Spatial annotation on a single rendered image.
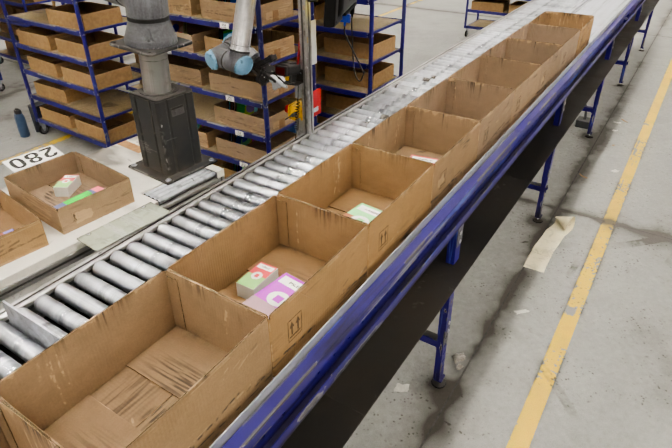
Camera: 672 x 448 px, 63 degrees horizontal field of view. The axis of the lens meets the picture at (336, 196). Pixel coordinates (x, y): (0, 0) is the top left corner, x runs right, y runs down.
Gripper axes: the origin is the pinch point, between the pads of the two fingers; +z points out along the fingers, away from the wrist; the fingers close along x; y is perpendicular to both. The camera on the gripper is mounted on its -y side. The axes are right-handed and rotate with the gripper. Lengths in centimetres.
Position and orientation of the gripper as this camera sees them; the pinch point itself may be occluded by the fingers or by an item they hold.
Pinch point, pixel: (285, 84)
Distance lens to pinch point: 262.9
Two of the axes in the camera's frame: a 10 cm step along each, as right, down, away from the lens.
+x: -5.4, 4.1, -7.4
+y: -4.3, 6.2, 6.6
